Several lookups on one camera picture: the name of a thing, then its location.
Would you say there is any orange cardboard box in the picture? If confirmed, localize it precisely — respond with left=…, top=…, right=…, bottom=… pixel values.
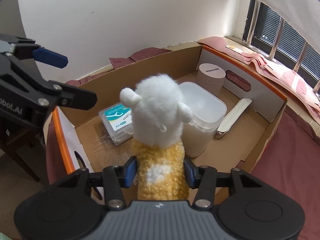
left=46, top=46, right=287, bottom=203

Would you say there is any translucent plastic container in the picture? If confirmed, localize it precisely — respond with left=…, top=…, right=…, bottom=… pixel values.
left=179, top=82, right=227, bottom=158

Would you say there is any window with metal bars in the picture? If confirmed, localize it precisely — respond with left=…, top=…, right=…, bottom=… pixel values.
left=241, top=0, right=320, bottom=82

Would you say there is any clear floss pick box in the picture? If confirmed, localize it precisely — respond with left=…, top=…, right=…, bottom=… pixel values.
left=99, top=102, right=133, bottom=146

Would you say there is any white hanging curtain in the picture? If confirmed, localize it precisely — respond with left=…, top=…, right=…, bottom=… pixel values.
left=258, top=0, right=320, bottom=51

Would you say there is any white yellow alpaca plush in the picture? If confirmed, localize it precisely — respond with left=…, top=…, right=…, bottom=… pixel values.
left=120, top=74, right=193, bottom=201

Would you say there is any pink waist support belt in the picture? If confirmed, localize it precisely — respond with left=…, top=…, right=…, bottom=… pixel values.
left=226, top=43, right=320, bottom=126

